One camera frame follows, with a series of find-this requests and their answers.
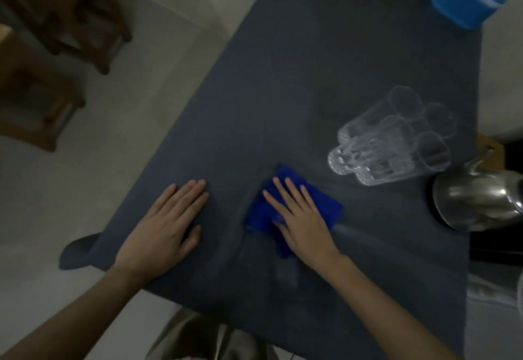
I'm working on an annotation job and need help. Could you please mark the person's left hand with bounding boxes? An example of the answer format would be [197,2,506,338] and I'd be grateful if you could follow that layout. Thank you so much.
[112,179,210,288]

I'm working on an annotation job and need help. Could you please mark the person's right hand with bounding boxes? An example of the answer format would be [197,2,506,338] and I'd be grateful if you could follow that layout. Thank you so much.
[261,176,345,273]

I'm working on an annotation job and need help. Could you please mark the blue cleaning cloth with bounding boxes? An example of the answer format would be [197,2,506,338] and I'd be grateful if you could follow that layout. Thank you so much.
[244,164,344,259]

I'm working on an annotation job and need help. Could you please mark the person's left forearm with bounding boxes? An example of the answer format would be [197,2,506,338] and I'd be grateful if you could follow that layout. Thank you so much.
[0,265,145,360]

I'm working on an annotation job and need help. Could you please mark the person's right forearm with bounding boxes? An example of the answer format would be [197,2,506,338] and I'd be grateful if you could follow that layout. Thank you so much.
[314,251,464,360]

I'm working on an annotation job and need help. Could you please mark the clear drinking glass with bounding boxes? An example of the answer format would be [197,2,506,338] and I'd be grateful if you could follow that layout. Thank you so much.
[353,132,452,186]
[411,102,457,140]
[338,85,421,144]
[327,115,417,176]

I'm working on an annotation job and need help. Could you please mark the person's beige trousers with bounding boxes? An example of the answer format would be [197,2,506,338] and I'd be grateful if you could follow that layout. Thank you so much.
[145,307,305,360]

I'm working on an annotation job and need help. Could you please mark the dark blue tablecloth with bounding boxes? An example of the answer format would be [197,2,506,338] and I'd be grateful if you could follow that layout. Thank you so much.
[59,0,484,360]

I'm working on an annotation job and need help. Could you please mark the steel kettle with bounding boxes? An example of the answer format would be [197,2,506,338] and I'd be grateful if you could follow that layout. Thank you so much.
[432,145,523,234]

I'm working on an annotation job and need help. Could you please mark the brown wooden board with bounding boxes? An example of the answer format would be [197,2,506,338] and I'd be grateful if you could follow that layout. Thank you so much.
[477,133,508,170]

